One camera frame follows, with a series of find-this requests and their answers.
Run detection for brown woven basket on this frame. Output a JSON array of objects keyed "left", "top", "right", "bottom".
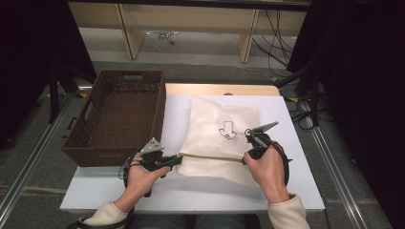
[{"left": 60, "top": 70, "right": 167, "bottom": 168}]

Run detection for white cable bundle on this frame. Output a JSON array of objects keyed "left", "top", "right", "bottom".
[{"left": 146, "top": 30, "right": 180, "bottom": 46}]

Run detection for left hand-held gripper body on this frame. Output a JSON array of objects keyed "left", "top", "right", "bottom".
[{"left": 139, "top": 137, "right": 169, "bottom": 172}]

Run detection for left hand-held gripper cable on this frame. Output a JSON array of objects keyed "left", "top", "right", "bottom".
[{"left": 68, "top": 151, "right": 145, "bottom": 229}]

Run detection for black hanging cables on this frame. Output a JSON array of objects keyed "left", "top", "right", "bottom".
[{"left": 251, "top": 9, "right": 295, "bottom": 70}]

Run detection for black tripod stand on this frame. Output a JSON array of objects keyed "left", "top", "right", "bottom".
[{"left": 275, "top": 66, "right": 321, "bottom": 128}]

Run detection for light wooden shelf unit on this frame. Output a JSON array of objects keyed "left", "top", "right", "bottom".
[{"left": 68, "top": 0, "right": 311, "bottom": 64}]

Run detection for person's grey pants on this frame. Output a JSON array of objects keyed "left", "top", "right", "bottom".
[{"left": 130, "top": 214, "right": 249, "bottom": 229}]

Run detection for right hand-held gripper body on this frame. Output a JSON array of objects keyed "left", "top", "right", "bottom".
[{"left": 244, "top": 121, "right": 280, "bottom": 160}]

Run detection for metal floor rail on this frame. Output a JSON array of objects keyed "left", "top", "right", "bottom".
[
  {"left": 0, "top": 92, "right": 80, "bottom": 220},
  {"left": 299, "top": 98, "right": 371, "bottom": 229}
]

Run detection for cream drawstring laundry bag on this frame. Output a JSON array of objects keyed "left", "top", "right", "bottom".
[{"left": 175, "top": 94, "right": 261, "bottom": 187}]

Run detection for black curtain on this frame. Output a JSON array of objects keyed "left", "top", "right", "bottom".
[
  {"left": 0, "top": 0, "right": 98, "bottom": 151},
  {"left": 286, "top": 0, "right": 405, "bottom": 229}
]

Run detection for black floor cables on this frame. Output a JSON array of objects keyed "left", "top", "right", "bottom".
[{"left": 285, "top": 94, "right": 333, "bottom": 132}]

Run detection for black metal stand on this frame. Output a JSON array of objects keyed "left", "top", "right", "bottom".
[{"left": 47, "top": 63, "right": 98, "bottom": 124}]

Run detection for person's left hand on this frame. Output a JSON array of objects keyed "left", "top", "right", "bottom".
[{"left": 125, "top": 152, "right": 171, "bottom": 204}]

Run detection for person's right hand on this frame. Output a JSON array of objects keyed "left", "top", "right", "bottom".
[{"left": 243, "top": 144, "right": 289, "bottom": 203}]

